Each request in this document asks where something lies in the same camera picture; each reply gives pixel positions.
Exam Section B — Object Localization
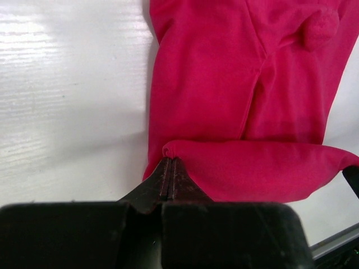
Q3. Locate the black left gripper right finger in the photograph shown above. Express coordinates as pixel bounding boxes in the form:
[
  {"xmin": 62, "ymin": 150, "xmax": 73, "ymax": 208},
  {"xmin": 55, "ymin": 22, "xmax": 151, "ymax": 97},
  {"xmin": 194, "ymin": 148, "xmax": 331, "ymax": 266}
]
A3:
[{"xmin": 161, "ymin": 159, "xmax": 315, "ymax": 268}]

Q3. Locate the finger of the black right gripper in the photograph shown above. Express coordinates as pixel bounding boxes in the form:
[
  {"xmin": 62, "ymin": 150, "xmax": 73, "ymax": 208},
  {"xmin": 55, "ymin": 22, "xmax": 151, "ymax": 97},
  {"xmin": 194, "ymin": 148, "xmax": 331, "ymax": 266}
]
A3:
[{"xmin": 342, "ymin": 166, "xmax": 359, "ymax": 198}]

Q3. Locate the aluminium rail frame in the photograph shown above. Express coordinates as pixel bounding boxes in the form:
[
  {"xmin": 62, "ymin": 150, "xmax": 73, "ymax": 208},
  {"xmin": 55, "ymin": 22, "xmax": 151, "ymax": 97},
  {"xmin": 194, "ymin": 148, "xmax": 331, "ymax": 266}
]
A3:
[{"xmin": 310, "ymin": 224, "xmax": 358, "ymax": 261}]

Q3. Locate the red t-shirt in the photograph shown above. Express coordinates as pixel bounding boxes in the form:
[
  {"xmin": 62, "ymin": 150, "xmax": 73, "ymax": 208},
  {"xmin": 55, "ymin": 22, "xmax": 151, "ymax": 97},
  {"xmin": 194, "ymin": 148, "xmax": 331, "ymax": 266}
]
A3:
[{"xmin": 145, "ymin": 1, "xmax": 358, "ymax": 203}]

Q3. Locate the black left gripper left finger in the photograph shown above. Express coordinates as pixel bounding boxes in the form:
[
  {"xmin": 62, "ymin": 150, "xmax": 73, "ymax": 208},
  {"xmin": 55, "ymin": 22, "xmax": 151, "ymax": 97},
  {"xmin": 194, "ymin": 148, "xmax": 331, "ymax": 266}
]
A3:
[{"xmin": 1, "ymin": 158, "xmax": 172, "ymax": 268}]

